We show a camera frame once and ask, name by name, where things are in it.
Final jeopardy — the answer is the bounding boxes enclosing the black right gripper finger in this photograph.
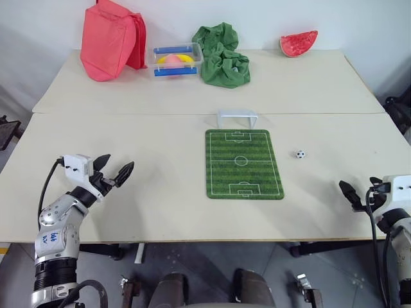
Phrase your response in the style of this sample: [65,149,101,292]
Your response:
[369,176,392,194]
[338,180,366,213]

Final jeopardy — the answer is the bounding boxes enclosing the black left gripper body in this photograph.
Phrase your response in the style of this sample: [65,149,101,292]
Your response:
[90,171,117,197]

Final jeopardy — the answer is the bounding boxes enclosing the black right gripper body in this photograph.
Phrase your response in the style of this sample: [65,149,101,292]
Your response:
[363,191,390,223]

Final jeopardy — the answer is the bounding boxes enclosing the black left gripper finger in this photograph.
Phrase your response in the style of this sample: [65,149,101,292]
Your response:
[92,153,112,175]
[113,160,136,189]

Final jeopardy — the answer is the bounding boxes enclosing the green soccer field mat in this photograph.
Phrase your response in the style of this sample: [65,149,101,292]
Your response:
[204,128,285,200]

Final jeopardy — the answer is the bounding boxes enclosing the small white goal frame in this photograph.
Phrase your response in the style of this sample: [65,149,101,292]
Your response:
[216,108,259,130]

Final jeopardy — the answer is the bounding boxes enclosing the black chair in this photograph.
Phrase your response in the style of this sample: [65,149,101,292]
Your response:
[383,95,411,146]

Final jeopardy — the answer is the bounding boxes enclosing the black metal stand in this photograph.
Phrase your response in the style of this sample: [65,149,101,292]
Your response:
[0,114,22,152]

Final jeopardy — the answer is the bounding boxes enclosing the red fabric bag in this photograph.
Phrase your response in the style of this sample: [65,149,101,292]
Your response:
[80,0,149,83]

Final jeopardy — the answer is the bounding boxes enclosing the clear plastic box blue bars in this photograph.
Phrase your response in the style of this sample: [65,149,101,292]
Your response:
[148,42,204,79]

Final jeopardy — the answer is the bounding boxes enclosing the pink toy peach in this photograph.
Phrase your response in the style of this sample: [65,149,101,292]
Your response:
[163,54,184,79]

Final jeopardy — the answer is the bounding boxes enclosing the dark rounded shape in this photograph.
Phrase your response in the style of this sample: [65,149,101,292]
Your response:
[232,268,276,308]
[148,271,189,308]

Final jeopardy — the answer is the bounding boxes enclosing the yellow toy banana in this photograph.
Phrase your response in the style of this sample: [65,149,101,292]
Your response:
[156,53,195,64]

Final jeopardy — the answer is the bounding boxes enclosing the crumpled green cloth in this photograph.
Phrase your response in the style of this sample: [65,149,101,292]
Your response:
[191,22,252,89]

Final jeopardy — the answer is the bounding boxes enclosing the red watermelon slice toy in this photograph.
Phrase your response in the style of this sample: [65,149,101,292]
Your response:
[280,30,319,58]

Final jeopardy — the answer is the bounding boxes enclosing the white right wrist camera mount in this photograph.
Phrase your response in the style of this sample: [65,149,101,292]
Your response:
[382,175,411,212]

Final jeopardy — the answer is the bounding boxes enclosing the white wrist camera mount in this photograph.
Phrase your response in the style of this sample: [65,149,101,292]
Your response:
[60,154,104,203]
[382,175,411,212]

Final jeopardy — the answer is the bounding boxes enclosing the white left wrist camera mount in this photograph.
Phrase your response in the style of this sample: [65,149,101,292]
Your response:
[60,154,104,203]

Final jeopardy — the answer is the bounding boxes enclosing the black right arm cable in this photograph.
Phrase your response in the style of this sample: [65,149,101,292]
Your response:
[366,187,392,308]

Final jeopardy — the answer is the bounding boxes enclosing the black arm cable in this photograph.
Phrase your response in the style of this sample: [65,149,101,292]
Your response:
[37,157,66,232]
[366,187,392,308]

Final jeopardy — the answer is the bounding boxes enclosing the black table frame bar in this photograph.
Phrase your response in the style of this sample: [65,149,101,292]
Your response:
[78,243,124,261]
[290,239,387,258]

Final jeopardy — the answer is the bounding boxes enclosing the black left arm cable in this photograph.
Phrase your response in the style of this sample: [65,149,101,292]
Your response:
[37,157,66,232]

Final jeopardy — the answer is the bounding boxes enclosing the rusty metal bracket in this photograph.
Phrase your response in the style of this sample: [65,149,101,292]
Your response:
[119,276,141,308]
[294,273,323,308]

